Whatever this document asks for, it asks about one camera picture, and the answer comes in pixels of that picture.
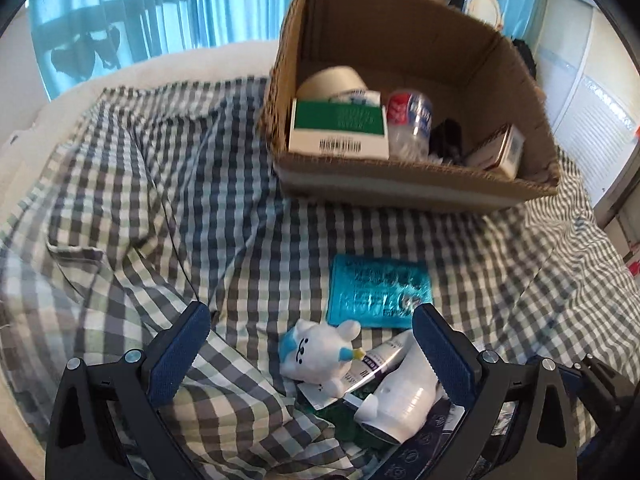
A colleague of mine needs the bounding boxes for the white plastic bottle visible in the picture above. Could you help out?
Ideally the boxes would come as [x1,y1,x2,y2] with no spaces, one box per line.
[354,341,438,445]

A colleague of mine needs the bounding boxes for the teal blister pill pack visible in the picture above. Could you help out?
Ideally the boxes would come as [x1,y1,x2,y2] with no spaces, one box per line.
[326,255,433,330]

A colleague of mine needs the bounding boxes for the white purple cream tube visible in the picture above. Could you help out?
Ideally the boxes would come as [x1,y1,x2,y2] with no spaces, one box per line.
[297,330,413,411]

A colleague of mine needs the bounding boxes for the white plush toy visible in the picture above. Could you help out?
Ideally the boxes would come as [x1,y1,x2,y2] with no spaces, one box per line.
[279,320,364,399]

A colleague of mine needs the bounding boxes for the checkered plaid cloth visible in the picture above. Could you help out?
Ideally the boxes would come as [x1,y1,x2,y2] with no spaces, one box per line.
[1,78,639,479]

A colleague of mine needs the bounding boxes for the small white red box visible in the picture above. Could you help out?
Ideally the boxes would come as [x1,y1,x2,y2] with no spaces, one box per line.
[463,124,525,180]

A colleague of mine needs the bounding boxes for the white bed blanket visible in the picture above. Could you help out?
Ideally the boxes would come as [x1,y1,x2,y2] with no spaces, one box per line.
[1,40,278,208]

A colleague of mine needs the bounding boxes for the clear plastic water bottle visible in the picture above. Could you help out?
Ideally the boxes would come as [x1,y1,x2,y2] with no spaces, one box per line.
[386,89,433,162]

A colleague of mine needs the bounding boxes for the white louvered wardrobe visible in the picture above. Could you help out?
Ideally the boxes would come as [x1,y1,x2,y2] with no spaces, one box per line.
[534,0,639,205]

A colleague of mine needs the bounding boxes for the green white carton box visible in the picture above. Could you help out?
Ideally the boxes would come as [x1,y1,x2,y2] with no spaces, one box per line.
[288,100,390,160]

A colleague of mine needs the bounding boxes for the brown cardboard box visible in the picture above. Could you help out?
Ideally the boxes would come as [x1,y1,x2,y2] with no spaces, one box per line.
[260,0,560,212]

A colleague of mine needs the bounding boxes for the black backpack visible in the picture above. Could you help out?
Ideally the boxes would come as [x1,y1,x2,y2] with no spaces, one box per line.
[512,39,537,80]

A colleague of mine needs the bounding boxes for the masking tape roll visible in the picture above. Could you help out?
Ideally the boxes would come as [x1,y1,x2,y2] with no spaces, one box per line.
[295,66,368,101]

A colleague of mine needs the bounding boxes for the teal window curtain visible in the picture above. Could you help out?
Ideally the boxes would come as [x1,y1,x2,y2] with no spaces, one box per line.
[28,0,292,99]

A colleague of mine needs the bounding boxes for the oval vanity mirror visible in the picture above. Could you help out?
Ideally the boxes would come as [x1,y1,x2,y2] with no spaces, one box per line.
[465,0,503,30]

